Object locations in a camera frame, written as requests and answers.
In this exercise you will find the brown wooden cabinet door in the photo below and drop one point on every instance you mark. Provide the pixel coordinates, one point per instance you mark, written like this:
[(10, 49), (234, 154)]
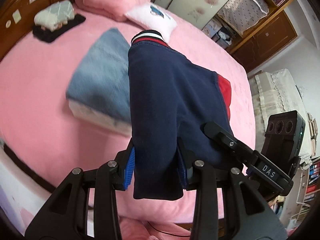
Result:
[(265, 43)]

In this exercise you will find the folded grey white garment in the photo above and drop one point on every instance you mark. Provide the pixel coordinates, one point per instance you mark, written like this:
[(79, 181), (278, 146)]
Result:
[(100, 119)]

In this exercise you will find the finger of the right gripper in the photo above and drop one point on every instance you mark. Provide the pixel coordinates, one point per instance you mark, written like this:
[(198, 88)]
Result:
[(233, 150)]

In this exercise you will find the white small pillow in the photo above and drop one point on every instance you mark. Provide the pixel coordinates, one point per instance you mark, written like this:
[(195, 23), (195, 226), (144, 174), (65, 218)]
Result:
[(151, 17)]

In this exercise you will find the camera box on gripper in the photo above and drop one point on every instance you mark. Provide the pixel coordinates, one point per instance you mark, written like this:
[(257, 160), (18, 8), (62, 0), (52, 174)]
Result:
[(283, 140)]

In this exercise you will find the folded blue denim garment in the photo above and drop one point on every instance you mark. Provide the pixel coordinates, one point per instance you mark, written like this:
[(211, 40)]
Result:
[(101, 79)]

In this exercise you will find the beige lace covered sofa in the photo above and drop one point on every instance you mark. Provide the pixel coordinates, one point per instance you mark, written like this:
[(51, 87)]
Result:
[(274, 93)]

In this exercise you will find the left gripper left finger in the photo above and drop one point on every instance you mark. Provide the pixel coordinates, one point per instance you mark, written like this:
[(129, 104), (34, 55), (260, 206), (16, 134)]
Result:
[(126, 165)]

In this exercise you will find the navy and red sweatshirt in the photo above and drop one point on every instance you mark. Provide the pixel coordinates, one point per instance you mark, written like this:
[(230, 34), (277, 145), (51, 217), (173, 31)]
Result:
[(170, 99)]

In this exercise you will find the brown wooden headboard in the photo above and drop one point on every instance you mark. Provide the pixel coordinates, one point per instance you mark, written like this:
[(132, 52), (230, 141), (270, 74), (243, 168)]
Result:
[(17, 20)]

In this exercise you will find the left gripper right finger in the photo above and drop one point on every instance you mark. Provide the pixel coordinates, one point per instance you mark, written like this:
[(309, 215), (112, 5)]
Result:
[(187, 170)]

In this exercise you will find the pink plush bed cover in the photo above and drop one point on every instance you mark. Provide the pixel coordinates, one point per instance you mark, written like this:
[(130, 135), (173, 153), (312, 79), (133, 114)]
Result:
[(37, 124)]

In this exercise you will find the quilted storage bag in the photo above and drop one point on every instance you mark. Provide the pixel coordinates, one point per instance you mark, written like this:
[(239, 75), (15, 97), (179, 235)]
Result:
[(243, 14)]

